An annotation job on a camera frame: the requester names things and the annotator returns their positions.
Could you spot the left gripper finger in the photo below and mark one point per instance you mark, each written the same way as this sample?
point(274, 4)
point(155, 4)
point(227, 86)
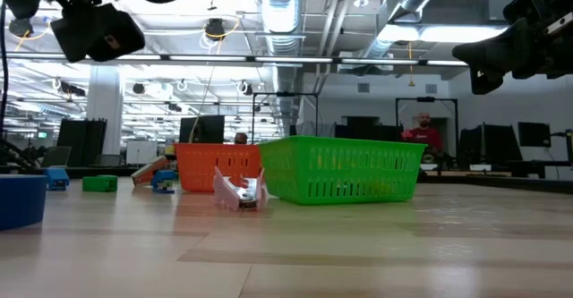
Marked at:
point(78, 36)
point(121, 31)

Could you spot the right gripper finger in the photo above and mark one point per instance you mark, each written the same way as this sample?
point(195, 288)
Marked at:
point(488, 52)

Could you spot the blue and grey object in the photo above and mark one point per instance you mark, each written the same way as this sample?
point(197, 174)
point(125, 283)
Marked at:
point(145, 172)

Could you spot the green mini stapler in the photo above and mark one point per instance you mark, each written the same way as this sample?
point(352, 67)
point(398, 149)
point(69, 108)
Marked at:
point(100, 184)

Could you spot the dark blue tape roll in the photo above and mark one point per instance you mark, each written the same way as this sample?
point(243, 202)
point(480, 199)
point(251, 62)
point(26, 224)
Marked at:
point(20, 204)

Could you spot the white round column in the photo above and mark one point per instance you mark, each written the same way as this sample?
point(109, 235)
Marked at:
point(104, 110)

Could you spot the black monitor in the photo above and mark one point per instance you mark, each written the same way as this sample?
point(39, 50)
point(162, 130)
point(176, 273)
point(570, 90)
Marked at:
point(206, 128)
point(492, 143)
point(535, 134)

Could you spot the person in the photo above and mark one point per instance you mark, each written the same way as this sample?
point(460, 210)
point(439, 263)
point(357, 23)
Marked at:
point(241, 138)
point(423, 134)

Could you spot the black partition panel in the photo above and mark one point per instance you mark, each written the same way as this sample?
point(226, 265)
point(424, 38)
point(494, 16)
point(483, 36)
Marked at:
point(82, 141)

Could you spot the white cabinet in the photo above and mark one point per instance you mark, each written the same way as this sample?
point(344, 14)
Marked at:
point(141, 152)

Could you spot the orange plastic basket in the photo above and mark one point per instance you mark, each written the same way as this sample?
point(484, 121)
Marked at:
point(201, 164)

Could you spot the green plastic basket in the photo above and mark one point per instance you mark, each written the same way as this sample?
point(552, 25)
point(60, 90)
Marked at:
point(340, 155)

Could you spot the black gantry frame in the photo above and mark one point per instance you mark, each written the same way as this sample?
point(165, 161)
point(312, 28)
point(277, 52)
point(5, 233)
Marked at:
point(425, 99)

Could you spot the black metal rig frame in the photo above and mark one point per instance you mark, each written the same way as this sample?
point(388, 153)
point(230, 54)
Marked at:
point(492, 185)

